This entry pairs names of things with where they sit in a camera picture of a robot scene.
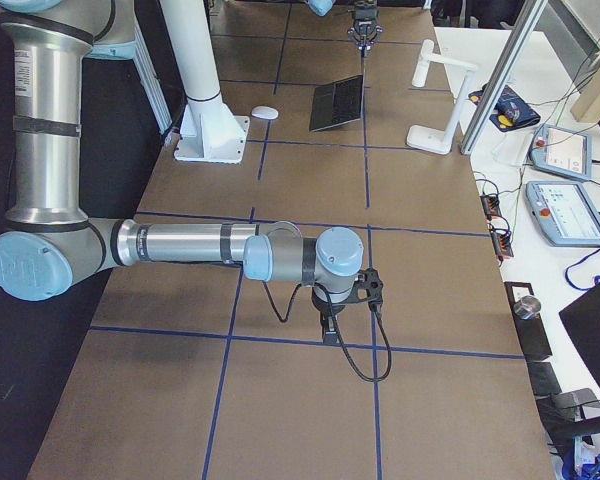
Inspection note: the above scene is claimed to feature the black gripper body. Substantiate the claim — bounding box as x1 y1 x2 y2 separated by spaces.
348 0 382 44
311 294 344 344

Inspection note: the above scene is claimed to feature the grey laptop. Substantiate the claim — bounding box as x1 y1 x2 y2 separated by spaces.
309 75 364 131

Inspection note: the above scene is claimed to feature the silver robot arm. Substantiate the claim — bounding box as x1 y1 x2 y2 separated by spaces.
0 27 159 350
305 0 383 58

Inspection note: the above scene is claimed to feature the white desk lamp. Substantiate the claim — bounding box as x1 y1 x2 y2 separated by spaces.
403 39 479 155

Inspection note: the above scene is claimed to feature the white computer mouse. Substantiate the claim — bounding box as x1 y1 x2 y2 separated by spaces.
251 105 279 120

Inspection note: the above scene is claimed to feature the dark blue space-print pouch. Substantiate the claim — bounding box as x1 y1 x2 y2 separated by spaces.
489 86 540 132

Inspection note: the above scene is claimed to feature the silver metal cylinder weight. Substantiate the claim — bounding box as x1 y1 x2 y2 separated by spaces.
513 295 541 320

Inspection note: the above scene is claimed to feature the far teach pendant tablet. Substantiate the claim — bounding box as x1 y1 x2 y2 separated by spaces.
528 125 592 181

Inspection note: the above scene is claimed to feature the teach pendant tablet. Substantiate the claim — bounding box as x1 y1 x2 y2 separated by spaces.
528 125 592 181
524 181 600 247

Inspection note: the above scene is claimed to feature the near teach pendant tablet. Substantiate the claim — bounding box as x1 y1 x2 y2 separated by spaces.
524 181 600 247

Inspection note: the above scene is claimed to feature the black camera cable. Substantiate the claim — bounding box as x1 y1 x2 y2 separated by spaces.
263 279 393 384

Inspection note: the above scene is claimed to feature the aluminium frame post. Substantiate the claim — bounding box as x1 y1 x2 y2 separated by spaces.
460 0 548 155

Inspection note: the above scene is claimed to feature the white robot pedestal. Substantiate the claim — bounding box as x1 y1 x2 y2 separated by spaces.
160 0 250 164

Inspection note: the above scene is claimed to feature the blue lanyard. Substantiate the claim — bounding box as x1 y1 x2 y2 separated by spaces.
564 244 600 292

